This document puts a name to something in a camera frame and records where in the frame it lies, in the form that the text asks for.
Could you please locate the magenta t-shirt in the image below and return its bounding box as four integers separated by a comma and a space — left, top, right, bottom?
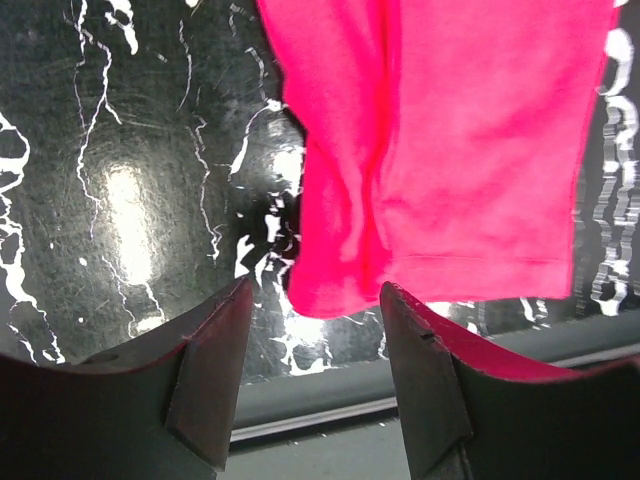
258, 1, 620, 318

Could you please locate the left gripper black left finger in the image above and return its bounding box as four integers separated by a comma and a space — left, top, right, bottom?
1, 277, 253, 479

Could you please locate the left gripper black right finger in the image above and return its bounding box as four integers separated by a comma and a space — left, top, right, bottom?
380, 283, 639, 479

